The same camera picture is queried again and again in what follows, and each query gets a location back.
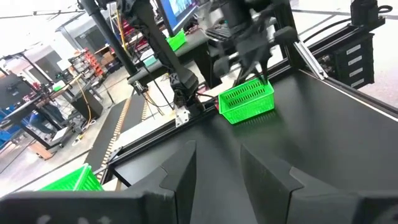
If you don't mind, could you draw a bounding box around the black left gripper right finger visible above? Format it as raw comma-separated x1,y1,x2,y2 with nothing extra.
239,144,398,224

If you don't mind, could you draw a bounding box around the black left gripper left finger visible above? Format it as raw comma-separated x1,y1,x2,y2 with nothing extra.
0,139,197,224

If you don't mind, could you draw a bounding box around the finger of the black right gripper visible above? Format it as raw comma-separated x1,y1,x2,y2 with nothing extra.
258,26,299,85
214,52,251,86

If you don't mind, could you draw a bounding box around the green plastic slotted basket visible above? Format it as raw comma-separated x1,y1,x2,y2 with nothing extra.
218,77,276,126
39,166,104,192
55,164,104,187

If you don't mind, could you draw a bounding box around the black keyboard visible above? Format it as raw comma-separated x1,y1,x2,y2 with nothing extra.
203,23,234,43

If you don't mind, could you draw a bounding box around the grey desk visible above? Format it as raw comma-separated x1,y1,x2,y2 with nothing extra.
126,29,218,90

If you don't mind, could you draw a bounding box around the small green bin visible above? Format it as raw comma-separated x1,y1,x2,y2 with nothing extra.
165,29,188,52

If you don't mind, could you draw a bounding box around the black equipment box with labels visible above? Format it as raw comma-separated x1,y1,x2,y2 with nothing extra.
322,32,376,90

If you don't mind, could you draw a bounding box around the black table mat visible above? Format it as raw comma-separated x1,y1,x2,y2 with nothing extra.
108,68,398,224

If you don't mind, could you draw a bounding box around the black mat with hazard stripes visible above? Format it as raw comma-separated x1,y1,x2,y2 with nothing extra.
83,93,150,171

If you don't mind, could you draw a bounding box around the computer monitor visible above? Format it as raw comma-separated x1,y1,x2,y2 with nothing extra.
155,0,200,37

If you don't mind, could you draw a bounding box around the small teal box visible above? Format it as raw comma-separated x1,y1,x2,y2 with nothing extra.
142,55,159,68

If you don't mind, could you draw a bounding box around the black boxy device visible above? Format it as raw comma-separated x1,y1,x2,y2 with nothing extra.
349,0,387,31

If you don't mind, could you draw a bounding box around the cluttered black workbench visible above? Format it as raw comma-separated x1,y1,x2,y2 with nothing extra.
0,73,105,156

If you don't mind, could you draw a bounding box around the blue storage bin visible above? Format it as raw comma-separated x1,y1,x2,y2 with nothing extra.
0,105,15,149

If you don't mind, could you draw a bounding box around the brown cardboard box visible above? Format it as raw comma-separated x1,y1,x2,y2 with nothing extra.
99,51,116,66

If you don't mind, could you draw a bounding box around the black round pole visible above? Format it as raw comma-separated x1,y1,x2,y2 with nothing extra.
81,0,138,76

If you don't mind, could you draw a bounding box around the rack of red bins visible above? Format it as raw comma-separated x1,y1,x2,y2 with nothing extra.
70,46,105,78

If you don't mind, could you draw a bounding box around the black aluminium rig frame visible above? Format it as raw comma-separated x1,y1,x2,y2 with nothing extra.
98,0,398,187

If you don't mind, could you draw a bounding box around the yellow cable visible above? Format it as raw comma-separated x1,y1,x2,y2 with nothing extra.
72,79,96,147

